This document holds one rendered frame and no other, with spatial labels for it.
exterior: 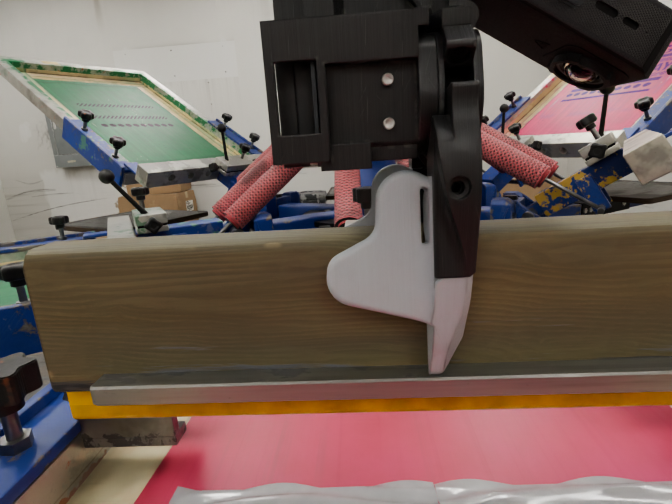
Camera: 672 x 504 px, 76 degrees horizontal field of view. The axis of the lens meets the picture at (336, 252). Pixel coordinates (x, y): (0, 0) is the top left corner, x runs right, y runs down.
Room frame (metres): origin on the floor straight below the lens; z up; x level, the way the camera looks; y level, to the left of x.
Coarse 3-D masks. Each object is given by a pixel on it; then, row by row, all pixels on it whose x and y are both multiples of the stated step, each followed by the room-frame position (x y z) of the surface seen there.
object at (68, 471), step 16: (80, 432) 0.28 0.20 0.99; (80, 448) 0.28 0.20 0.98; (96, 448) 0.29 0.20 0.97; (64, 464) 0.26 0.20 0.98; (80, 464) 0.27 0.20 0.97; (96, 464) 0.29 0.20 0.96; (48, 480) 0.24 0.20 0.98; (64, 480) 0.26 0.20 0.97; (80, 480) 0.27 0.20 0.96; (32, 496) 0.23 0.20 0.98; (48, 496) 0.24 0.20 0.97; (64, 496) 0.25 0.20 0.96
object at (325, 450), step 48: (192, 432) 0.32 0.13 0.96; (240, 432) 0.32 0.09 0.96; (288, 432) 0.31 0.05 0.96; (336, 432) 0.31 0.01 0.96; (384, 432) 0.30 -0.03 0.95; (192, 480) 0.27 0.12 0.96; (240, 480) 0.26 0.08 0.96; (288, 480) 0.26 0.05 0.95; (336, 480) 0.26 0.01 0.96; (384, 480) 0.25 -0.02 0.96
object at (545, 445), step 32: (448, 416) 0.32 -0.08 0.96; (480, 416) 0.32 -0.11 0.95; (512, 416) 0.31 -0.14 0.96; (544, 416) 0.31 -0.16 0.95; (576, 416) 0.31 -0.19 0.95; (608, 416) 0.30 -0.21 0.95; (640, 416) 0.30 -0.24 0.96; (448, 448) 0.28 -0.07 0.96; (480, 448) 0.28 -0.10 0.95; (512, 448) 0.27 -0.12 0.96; (544, 448) 0.27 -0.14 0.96; (576, 448) 0.27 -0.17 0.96; (608, 448) 0.27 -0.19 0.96; (640, 448) 0.27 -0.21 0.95; (448, 480) 0.25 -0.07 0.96; (512, 480) 0.24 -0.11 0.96; (544, 480) 0.24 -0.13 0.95; (640, 480) 0.24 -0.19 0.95
